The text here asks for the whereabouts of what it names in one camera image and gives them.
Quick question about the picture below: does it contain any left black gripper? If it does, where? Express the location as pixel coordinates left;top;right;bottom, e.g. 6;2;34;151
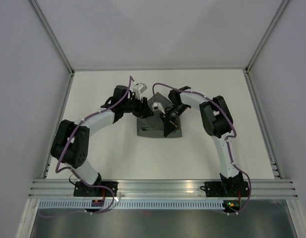
122;94;154;119

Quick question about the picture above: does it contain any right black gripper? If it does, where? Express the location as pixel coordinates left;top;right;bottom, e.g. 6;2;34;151
160;104;189;137

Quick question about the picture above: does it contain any grey cloth napkin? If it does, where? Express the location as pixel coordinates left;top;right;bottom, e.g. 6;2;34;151
136;92;183;139

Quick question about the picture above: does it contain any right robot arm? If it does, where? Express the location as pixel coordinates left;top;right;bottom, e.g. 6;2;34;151
160;86;243;196

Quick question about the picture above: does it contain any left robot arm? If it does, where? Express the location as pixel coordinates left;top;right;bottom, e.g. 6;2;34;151
51;83;154;197

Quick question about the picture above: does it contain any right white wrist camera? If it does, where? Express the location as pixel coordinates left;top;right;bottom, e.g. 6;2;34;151
152;102;165;114

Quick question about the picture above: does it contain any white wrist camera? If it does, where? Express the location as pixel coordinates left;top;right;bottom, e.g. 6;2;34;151
152;102;165;114
133;83;147;100

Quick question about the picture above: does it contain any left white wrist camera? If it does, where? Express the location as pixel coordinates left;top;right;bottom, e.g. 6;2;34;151
133;83;147;100

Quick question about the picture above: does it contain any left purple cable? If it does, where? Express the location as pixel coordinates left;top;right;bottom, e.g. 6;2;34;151
55;75;136;189

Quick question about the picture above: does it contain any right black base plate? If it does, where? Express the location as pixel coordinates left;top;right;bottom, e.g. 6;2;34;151
199;181;250;198

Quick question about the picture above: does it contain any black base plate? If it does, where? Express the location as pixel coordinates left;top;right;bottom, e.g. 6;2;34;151
199;181;250;198
73;181;119;197

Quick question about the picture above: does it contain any white slotted cable duct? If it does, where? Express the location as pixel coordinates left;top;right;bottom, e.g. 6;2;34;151
39;199;224;210

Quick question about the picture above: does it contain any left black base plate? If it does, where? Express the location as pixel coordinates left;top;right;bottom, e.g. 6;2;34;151
73;181;119;197

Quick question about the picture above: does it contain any aluminium cage frame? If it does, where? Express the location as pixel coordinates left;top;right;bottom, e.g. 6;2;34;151
38;0;306;179

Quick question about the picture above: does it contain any aluminium front rail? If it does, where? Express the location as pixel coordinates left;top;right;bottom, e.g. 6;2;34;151
28;179;298;200

